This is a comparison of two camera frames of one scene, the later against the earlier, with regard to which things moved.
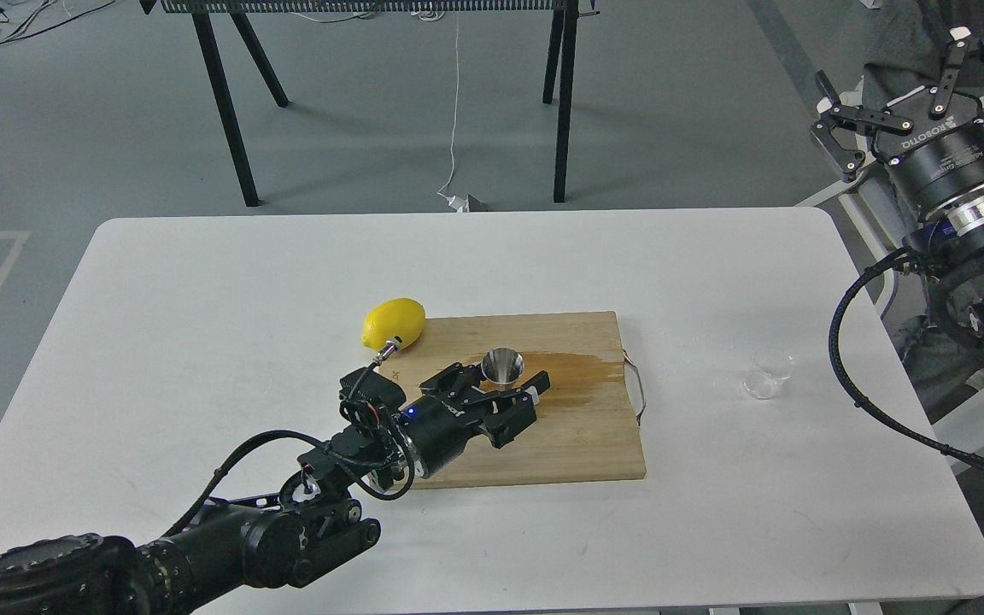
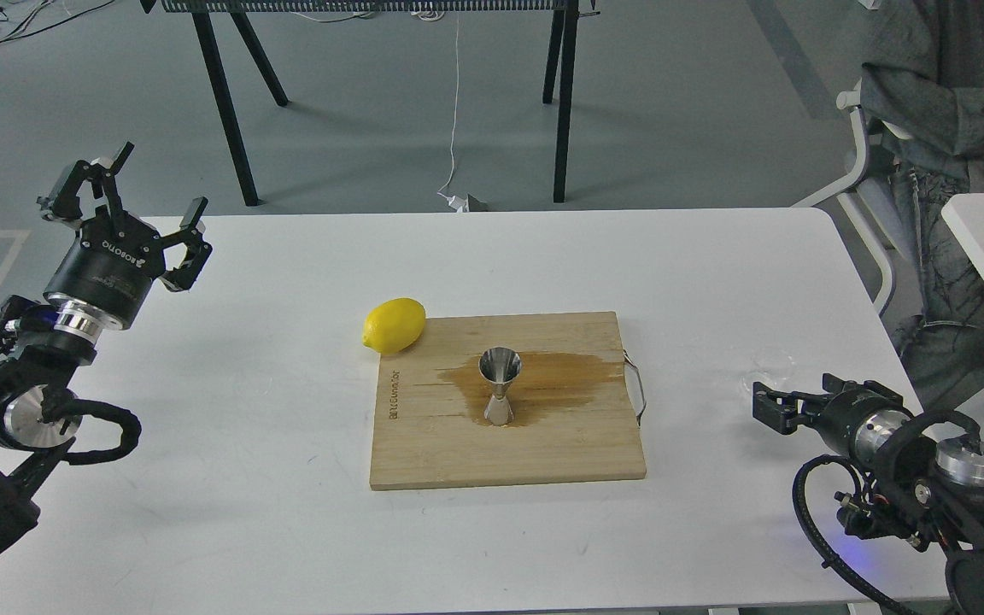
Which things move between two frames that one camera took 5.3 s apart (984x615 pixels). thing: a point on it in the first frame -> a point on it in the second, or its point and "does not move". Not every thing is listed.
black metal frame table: x=559 y=72 does not move
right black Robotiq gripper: x=935 y=149 -> x=854 y=416
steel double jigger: x=501 y=366 does not move
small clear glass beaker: x=764 y=373 does not move
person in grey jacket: x=904 y=52 does not move
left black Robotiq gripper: x=436 y=429 -> x=108 y=268
